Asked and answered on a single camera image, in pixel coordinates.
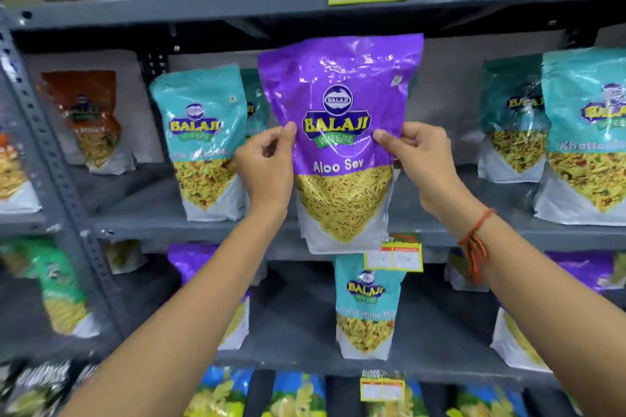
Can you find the black snack packet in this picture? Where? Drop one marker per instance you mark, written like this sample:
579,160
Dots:
39,387

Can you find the purple snack packet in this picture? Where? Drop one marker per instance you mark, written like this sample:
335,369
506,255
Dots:
190,258
337,74
582,267

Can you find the green snack packet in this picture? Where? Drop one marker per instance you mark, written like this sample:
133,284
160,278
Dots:
54,280

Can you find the orange white snack packet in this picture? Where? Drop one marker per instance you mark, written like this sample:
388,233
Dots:
14,177

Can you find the person's right thumb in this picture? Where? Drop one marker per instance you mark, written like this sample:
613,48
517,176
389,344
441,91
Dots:
389,139

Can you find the person's right hand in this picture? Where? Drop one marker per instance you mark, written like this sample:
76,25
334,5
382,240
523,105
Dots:
430,167

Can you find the orange brown snack packet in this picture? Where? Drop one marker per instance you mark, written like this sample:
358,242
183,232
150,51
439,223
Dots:
90,109

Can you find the person's left forearm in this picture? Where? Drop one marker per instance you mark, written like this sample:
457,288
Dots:
195,314

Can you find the white yellow snack packet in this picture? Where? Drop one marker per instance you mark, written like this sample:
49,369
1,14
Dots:
122,255
459,275

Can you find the person's left thumb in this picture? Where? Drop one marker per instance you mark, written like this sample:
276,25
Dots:
288,140

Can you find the person's left hand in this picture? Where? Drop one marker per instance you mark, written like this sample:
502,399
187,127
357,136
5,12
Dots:
264,172

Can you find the teal snack packet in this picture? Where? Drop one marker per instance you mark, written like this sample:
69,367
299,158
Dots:
255,104
513,89
587,153
200,104
367,314

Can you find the person's right forearm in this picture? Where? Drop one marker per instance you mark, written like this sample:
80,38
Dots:
547,314

